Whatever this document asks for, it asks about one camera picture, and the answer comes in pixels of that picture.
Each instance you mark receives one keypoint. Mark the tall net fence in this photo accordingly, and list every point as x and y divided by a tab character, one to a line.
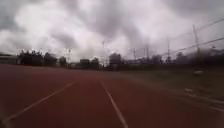
196	40

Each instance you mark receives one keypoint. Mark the dry grass strip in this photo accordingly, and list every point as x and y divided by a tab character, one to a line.
173	78

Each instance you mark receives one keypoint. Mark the low building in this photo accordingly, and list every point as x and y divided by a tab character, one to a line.
7	59

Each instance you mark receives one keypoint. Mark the distant row of trees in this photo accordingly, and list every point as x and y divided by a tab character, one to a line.
31	57

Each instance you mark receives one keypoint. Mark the red running track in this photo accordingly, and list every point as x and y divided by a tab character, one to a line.
80	106

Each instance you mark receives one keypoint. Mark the distant building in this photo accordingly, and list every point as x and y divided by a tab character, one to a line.
115	59

